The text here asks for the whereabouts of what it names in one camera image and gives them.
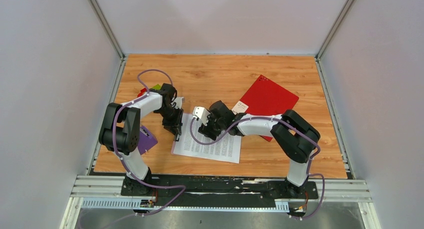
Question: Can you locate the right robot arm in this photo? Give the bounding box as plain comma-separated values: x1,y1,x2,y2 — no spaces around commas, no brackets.
192,100,321,198

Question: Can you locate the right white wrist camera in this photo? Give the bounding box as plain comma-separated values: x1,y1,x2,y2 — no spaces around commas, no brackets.
192,106,211,126

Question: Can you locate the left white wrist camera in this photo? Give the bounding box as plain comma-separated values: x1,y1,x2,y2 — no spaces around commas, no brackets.
171,96,185,110

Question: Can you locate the red folder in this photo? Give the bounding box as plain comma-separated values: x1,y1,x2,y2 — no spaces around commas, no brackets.
231,74,299,124

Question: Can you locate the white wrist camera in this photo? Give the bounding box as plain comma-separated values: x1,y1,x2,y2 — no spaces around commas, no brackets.
192,106,211,126
171,96,185,110

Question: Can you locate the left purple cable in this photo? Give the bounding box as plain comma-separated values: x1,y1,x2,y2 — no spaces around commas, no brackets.
111,69,187,197

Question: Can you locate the purple box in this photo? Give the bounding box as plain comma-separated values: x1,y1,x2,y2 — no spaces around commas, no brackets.
137,125,158,155

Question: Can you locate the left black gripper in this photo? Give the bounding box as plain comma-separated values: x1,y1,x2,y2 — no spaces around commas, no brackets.
158,105,185,135

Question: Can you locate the red toy block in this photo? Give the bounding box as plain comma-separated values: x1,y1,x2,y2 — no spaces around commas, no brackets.
137,88,148,97

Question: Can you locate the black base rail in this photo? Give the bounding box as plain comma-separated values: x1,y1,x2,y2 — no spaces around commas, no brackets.
71,173,369,213

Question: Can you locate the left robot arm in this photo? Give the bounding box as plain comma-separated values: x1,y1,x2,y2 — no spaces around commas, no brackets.
98,83,185,196

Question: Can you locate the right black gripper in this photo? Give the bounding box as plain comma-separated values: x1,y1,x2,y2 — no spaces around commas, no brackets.
199,110,226,141

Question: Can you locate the printed paper sheet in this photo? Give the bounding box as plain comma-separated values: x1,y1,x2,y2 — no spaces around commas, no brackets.
174,113,242,164

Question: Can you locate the green toy block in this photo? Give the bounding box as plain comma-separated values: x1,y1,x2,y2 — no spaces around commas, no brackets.
149,84,161,91

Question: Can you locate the pink paper sheet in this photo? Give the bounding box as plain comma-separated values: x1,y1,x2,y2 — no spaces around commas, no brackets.
171,140,177,155

